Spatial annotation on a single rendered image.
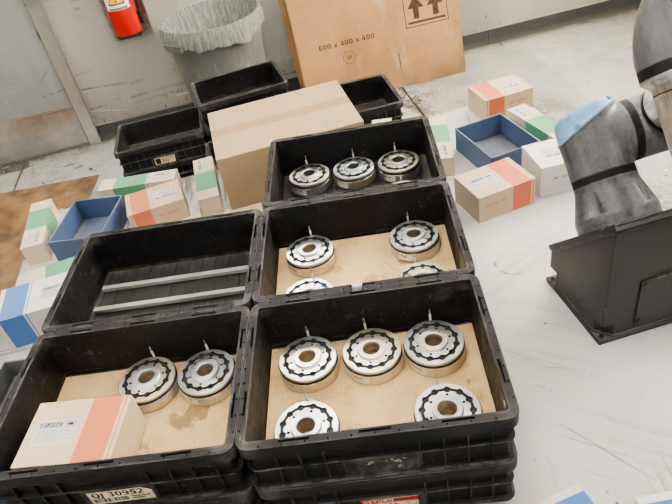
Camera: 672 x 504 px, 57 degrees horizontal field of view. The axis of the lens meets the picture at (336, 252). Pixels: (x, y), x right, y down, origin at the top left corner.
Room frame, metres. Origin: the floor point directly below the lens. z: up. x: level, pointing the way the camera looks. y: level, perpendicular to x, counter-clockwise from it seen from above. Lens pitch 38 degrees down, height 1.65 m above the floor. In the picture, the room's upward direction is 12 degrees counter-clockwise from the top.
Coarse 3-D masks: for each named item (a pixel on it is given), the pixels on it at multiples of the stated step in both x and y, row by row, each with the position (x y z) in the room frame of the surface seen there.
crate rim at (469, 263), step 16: (368, 192) 1.09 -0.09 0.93; (384, 192) 1.08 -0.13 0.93; (400, 192) 1.07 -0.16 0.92; (448, 192) 1.03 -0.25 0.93; (272, 208) 1.10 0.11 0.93; (288, 208) 1.10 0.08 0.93; (464, 240) 0.87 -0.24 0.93; (464, 256) 0.82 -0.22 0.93; (256, 272) 0.90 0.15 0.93; (448, 272) 0.79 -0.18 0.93; (464, 272) 0.78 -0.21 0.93; (256, 288) 0.86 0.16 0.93; (336, 288) 0.81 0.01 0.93
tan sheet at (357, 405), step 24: (480, 360) 0.67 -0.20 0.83; (336, 384) 0.68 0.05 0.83; (360, 384) 0.67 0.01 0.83; (384, 384) 0.66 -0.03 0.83; (408, 384) 0.65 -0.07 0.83; (432, 384) 0.64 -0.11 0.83; (456, 384) 0.63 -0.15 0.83; (480, 384) 0.62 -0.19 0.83; (336, 408) 0.63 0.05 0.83; (360, 408) 0.62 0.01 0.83; (384, 408) 0.61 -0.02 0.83; (408, 408) 0.60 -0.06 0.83
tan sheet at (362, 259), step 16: (336, 240) 1.08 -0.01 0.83; (352, 240) 1.07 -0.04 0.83; (368, 240) 1.05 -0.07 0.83; (384, 240) 1.04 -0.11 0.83; (448, 240) 1.00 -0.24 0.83; (336, 256) 1.02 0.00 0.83; (352, 256) 1.01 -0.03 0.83; (368, 256) 1.00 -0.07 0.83; (384, 256) 0.99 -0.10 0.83; (448, 256) 0.95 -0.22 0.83; (288, 272) 1.00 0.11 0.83; (336, 272) 0.97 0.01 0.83; (352, 272) 0.96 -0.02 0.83; (368, 272) 0.95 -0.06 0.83; (384, 272) 0.94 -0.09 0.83; (288, 288) 0.95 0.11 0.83
